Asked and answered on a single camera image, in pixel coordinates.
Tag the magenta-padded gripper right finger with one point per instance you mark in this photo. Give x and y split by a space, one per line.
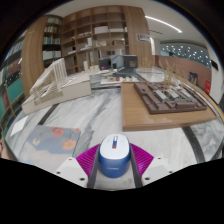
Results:
156 170

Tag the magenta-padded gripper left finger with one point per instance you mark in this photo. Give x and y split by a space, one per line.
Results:
71 171

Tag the floral print mouse pad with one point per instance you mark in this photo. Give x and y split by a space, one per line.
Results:
50 143

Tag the white and blue computer mouse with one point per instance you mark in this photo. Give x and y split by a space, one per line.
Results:
114 156

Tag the brown site model wooden base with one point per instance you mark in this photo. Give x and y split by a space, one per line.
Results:
143 115

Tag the white paper sheet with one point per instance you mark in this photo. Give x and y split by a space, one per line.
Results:
18 126

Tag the person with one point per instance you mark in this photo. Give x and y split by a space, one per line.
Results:
4 151

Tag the white architectural building model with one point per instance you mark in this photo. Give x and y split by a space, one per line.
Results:
63 91

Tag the flat white model base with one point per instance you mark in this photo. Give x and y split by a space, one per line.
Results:
118 80

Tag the dark grey house model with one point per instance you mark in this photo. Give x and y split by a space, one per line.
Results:
125 62

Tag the green bookshelf with books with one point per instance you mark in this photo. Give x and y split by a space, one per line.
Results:
13 73

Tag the group of ceiling spot lights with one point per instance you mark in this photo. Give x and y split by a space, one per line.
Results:
185 52

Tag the dark bookshelf with books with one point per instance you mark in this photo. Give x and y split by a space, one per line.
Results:
51 43

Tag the wooden shelf unit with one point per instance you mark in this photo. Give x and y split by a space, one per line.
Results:
100 30

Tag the long ceiling light strip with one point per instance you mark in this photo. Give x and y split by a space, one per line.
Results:
163 23

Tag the red wall sign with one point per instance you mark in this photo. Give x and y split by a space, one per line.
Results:
208 87

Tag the wall poster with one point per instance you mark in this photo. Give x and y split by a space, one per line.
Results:
143 37

